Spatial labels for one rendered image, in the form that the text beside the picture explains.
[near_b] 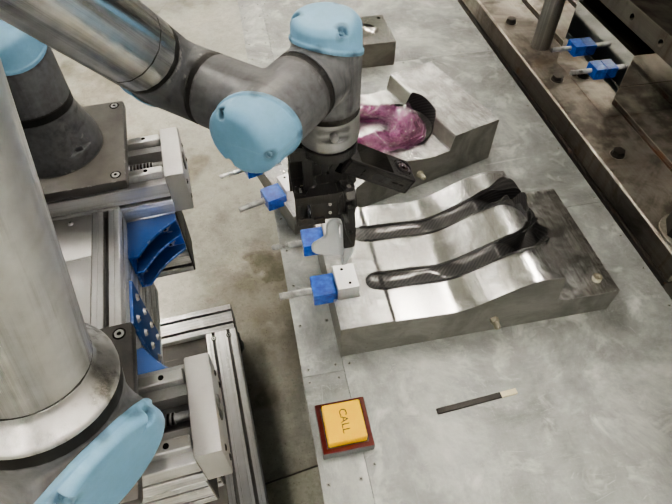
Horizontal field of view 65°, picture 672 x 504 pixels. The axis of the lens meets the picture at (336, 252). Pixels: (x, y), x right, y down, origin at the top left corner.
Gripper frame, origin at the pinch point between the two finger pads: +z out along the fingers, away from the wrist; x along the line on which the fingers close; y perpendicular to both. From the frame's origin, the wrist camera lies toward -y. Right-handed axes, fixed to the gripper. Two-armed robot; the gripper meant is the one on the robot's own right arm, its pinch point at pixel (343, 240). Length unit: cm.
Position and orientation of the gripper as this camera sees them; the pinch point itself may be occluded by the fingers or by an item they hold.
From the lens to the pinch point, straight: 80.6
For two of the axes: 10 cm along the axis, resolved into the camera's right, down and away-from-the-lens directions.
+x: 2.0, 7.6, -6.2
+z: 0.0, 6.3, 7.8
